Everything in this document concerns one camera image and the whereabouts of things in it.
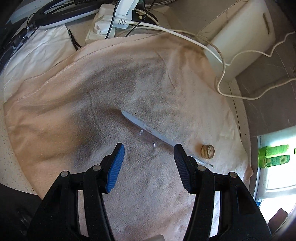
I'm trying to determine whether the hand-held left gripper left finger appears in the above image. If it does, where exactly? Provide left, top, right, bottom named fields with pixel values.
left=28, top=142, right=125, bottom=241

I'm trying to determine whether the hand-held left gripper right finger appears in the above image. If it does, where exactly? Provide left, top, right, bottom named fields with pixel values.
left=173, top=144, right=271, bottom=241

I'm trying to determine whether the walnut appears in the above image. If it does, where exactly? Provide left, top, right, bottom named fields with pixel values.
left=200, top=144, right=215, bottom=160

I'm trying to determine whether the beige cloth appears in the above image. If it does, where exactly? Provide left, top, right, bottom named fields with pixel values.
left=3, top=31, right=253, bottom=241

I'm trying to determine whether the white power strip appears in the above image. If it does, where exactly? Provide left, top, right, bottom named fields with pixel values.
left=85, top=3, right=139, bottom=45

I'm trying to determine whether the white charger plug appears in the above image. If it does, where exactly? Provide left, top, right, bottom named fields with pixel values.
left=113, top=0, right=139, bottom=29

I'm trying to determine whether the white cutting board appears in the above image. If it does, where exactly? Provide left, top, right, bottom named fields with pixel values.
left=199, top=0, right=276, bottom=81

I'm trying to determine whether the black flat device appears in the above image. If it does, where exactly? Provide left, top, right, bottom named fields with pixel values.
left=0, top=0, right=97, bottom=32

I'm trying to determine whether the long white cable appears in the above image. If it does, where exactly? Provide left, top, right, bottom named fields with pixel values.
left=216, top=30, right=296, bottom=100

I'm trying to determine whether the white charger cable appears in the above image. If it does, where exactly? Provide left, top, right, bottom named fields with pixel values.
left=129, top=20, right=225, bottom=65

